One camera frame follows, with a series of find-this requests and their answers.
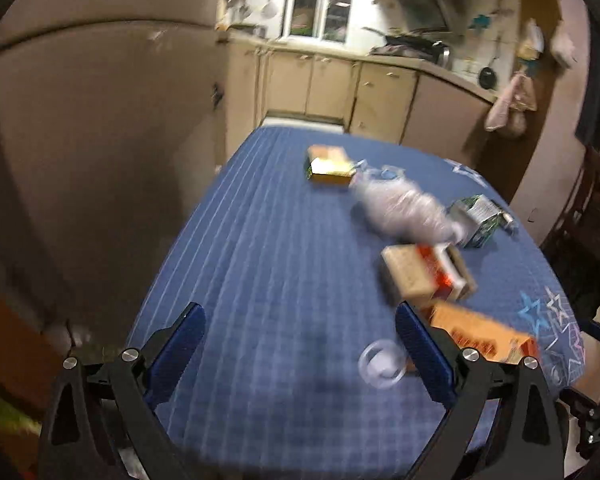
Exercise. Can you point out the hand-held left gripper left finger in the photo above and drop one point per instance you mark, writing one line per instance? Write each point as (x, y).
(177, 350)

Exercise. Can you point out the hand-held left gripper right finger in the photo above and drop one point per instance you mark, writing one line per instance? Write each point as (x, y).
(425, 350)

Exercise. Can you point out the clear round plastic lid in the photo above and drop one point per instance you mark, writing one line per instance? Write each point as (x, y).
(382, 365)

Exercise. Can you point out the orange snack box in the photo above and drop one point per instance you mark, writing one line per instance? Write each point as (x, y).
(485, 335)

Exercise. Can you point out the clear plastic bag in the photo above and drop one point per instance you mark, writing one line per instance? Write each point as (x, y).
(405, 205)

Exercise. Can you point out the orange white carton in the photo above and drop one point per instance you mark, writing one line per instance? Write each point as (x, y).
(420, 275)

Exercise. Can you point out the blue star-print tablecloth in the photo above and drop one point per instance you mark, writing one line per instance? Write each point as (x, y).
(280, 260)

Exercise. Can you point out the green white packet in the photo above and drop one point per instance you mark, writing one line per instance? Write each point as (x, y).
(480, 220)

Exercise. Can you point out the brown wooden cabinet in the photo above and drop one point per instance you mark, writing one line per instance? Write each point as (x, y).
(10, 340)

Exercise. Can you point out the yellow green box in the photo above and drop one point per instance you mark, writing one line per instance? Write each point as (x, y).
(330, 167)

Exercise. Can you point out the brown hanging bag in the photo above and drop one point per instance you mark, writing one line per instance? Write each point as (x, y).
(514, 127)

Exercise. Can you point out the beige refrigerator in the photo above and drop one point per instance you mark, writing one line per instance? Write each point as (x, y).
(105, 135)

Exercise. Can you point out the small black hanging pan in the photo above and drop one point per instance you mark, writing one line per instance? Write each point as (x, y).
(487, 76)

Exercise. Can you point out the beige lower kitchen cabinets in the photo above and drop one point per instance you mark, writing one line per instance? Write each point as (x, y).
(330, 85)

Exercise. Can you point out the white hanging plastic bag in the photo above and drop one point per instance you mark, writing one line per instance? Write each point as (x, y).
(565, 47)

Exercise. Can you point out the steel kettle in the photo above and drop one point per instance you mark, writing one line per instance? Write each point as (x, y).
(441, 54)

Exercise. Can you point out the gas stove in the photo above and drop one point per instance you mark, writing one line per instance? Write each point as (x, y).
(400, 51)

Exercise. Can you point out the small hanging plastic bags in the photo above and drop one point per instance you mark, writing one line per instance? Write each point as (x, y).
(530, 40)

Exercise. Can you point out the black wok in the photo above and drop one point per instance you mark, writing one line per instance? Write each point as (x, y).
(400, 39)

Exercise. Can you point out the steel range hood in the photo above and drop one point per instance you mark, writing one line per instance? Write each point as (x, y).
(422, 2)

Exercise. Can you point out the kitchen window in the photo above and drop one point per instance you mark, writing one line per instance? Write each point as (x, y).
(320, 5)

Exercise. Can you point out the low wall socket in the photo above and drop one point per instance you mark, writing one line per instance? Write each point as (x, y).
(533, 216)

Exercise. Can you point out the brown wooden door frame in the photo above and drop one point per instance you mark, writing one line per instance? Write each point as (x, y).
(540, 160)

